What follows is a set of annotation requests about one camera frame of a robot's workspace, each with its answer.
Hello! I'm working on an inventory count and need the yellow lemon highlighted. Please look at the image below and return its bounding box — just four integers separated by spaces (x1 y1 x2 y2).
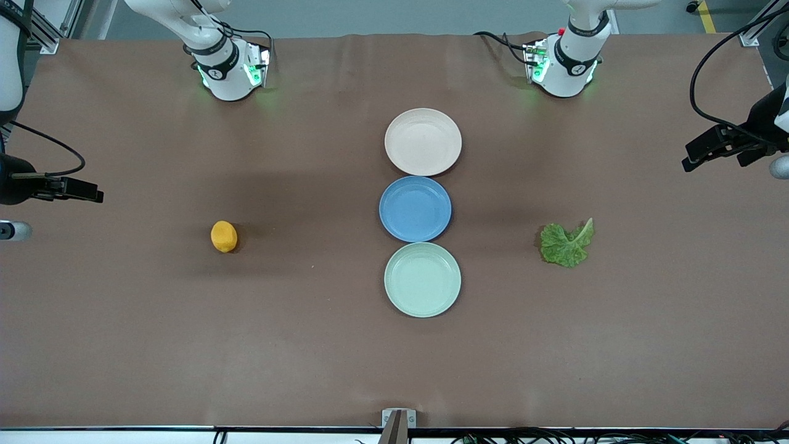
211 220 238 253

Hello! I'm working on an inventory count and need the green lettuce leaf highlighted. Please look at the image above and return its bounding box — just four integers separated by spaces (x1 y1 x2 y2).
540 217 595 269

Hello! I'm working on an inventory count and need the brown table mat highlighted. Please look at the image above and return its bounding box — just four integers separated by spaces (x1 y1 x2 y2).
0 32 789 429

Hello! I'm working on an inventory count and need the beige round plate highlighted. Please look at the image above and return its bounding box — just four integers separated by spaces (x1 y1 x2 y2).
385 108 462 177

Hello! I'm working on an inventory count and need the blue round plate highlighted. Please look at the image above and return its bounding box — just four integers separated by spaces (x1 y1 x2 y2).
379 176 452 243

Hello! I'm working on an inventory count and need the pale green round plate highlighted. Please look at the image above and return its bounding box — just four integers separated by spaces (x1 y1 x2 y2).
384 242 462 319

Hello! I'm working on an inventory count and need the aluminium frame profile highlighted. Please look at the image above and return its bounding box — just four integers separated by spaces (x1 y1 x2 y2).
738 0 789 47
60 0 99 39
25 0 60 55

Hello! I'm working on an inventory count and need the black right arm base cable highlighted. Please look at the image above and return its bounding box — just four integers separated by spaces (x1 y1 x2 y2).
185 0 276 68

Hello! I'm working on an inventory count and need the black arm base cable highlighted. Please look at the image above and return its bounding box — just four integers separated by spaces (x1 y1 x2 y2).
473 31 538 66
185 0 276 68

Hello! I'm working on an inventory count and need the black left arm base cable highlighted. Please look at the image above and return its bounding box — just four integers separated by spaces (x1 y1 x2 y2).
473 31 538 66

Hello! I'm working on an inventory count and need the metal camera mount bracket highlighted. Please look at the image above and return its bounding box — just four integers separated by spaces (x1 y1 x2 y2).
377 408 417 444

